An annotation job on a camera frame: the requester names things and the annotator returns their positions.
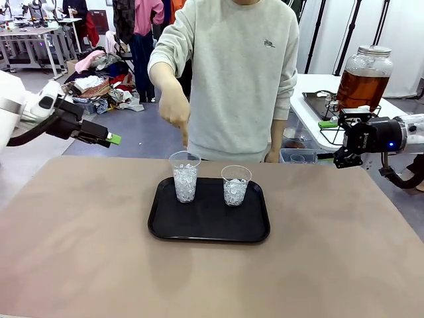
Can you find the person's right hand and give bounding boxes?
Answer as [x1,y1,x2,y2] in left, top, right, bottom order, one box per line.
[158,94,191,148]

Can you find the white workshop desk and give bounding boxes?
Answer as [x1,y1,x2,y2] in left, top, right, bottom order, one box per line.
[0,26,69,80]

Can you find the red hanging garment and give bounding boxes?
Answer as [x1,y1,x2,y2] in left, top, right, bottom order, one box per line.
[81,8,100,48]

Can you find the pile of mixed clothes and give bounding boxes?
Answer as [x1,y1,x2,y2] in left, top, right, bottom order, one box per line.
[52,49,145,112]

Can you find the black plastic serving tray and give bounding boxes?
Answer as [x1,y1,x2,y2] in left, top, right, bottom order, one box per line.
[147,176,271,243]

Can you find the short clear plastic cup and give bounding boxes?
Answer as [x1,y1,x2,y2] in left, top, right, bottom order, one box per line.
[221,164,253,207]

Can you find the tall clear plastic cup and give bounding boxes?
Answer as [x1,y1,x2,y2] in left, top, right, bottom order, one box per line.
[168,150,202,204]

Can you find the hanging pink garment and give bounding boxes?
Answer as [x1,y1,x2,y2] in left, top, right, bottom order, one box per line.
[134,0,166,36]

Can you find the clear plastic storage bin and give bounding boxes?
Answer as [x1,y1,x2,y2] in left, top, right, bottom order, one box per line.
[280,148,319,165]

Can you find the hanging dark patterned garment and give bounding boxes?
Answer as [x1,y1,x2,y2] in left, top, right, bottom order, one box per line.
[112,0,136,44]

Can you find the white desk with equipment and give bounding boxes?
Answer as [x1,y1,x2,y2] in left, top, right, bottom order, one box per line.
[49,16,83,54]

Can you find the person's left forearm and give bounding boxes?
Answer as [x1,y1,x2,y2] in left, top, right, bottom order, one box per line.
[270,119,286,152]

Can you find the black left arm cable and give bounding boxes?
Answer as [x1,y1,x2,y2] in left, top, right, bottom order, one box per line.
[6,95,72,148]

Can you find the hanging dark blue trousers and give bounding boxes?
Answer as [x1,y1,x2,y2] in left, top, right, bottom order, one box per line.
[128,32,157,103]

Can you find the black tripod stand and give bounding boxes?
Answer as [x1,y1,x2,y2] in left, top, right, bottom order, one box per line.
[304,0,329,74]
[334,0,362,76]
[372,0,391,47]

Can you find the container with brown residue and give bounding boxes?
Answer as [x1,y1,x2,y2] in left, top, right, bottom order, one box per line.
[283,127,312,150]

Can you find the light grey sweatshirt torso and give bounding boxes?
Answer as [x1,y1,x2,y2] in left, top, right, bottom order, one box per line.
[148,0,301,163]

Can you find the person's right forearm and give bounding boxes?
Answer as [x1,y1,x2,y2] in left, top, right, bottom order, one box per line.
[148,61,190,100]

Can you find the white photo backdrop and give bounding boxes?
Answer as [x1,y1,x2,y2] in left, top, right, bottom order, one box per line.
[297,0,424,99]

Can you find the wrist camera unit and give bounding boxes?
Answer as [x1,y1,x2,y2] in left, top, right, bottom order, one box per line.
[337,105,372,124]
[38,80,64,115]

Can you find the black wire dispenser stand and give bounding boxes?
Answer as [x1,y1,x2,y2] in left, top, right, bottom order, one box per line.
[319,105,382,146]

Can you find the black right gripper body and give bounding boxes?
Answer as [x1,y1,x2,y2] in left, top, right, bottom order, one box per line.
[343,117,403,156]

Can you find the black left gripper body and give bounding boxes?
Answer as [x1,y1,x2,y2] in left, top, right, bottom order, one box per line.
[46,98,85,140]

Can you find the left wrist camera unit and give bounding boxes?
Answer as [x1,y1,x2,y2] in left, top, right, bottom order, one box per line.
[38,80,64,115]

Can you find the right wrist camera unit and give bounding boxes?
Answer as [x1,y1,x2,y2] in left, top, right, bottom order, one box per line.
[337,105,372,124]

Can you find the glass tea dispenser jar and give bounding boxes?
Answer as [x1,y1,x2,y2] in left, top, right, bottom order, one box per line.
[326,45,394,113]

